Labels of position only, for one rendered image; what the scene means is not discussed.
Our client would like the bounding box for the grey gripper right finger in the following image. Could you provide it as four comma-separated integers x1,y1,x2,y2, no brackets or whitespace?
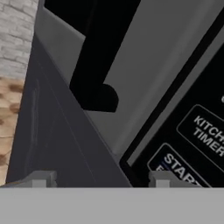
148,170,212,188

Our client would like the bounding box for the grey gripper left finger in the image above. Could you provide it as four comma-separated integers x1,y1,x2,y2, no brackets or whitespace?
4,170,58,188

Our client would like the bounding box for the black microwave start button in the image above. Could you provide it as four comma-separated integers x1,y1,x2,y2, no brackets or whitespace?
146,143,212,188

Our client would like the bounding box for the dark grey microwave oven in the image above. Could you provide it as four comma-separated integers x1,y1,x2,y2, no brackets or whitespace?
5,0,224,188

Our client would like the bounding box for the black microwave door handle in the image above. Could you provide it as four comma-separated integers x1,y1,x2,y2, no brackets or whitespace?
43,0,142,114

